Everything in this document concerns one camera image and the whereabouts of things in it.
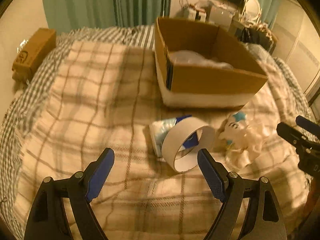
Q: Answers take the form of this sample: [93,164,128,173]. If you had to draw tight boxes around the cream lace cloth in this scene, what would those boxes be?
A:
[226,122,270,170]

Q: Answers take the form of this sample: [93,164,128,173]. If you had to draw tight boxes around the white tape roll ring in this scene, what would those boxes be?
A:
[161,116,217,173]

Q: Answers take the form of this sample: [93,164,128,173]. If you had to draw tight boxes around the white bear figurine blue star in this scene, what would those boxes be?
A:
[219,112,248,148]

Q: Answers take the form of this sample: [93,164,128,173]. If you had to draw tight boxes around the white wardrobe sliding doors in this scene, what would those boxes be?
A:
[271,0,320,93]

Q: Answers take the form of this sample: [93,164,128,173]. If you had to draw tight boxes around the blue white tissue pack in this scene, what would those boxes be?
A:
[149,114,200,158]

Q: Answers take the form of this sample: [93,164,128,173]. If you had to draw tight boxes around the black jacket on chair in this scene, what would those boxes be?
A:
[239,28,276,54]

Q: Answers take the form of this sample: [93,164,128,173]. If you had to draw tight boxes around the open cardboard box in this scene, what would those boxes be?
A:
[154,17,267,108]

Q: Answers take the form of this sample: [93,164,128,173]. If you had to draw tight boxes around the white oval mirror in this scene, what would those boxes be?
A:
[243,0,261,21]

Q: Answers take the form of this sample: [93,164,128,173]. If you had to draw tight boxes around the beige plaid blanket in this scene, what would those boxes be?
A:
[13,42,311,239]

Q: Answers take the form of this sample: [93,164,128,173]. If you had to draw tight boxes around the clear round plastic container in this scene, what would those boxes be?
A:
[169,50,205,64]

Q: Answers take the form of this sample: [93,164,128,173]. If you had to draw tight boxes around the grey mini fridge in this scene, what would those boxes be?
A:
[208,4,237,30]

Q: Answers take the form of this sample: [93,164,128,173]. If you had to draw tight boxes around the white suitcase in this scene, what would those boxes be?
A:
[184,6,207,22]

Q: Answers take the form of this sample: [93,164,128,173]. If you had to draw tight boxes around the green curtain left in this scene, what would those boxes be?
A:
[42,0,171,34]

